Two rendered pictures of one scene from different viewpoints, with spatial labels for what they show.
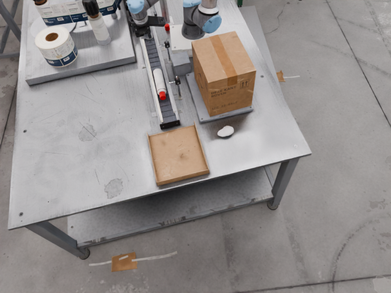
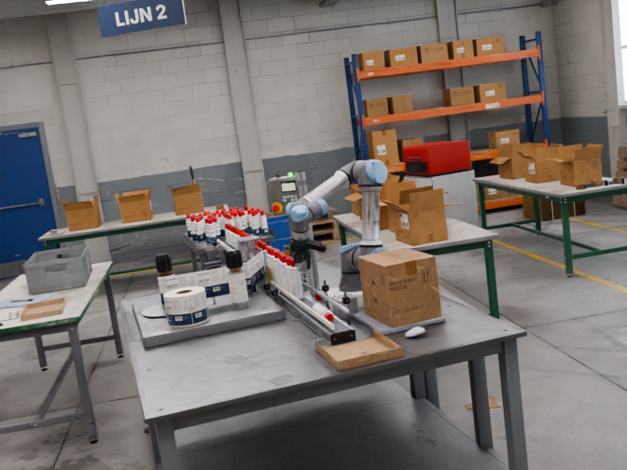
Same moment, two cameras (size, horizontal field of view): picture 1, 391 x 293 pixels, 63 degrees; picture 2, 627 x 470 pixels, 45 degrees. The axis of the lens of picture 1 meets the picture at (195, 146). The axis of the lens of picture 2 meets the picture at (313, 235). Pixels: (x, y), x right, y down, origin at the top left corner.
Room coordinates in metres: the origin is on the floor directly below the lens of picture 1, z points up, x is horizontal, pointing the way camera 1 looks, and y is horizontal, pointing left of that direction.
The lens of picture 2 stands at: (-2.04, 0.62, 1.79)
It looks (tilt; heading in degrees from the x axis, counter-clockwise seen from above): 9 degrees down; 352
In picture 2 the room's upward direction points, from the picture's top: 8 degrees counter-clockwise
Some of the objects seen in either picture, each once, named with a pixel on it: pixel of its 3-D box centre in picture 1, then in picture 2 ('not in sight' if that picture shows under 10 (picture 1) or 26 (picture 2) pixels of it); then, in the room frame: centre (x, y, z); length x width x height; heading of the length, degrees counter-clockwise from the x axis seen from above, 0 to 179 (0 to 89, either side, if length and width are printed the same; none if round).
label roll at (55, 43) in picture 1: (57, 46); (186, 306); (1.61, 0.76, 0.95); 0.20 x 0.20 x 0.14
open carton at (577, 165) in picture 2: not in sight; (576, 165); (4.81, -2.97, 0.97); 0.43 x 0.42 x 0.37; 86
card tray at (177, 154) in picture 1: (176, 152); (357, 349); (0.83, 0.10, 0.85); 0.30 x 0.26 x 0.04; 8
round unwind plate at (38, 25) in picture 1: (53, 25); (171, 308); (1.91, 0.85, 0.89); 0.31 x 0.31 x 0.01
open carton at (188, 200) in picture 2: not in sight; (189, 197); (7.41, 0.72, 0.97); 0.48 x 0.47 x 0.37; 2
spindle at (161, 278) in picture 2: (43, 6); (166, 281); (1.91, 0.85, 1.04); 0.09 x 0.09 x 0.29
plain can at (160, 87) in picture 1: (160, 84); (323, 312); (1.24, 0.15, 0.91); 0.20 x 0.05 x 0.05; 6
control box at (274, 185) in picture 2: not in sight; (287, 195); (1.93, 0.16, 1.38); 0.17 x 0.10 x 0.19; 63
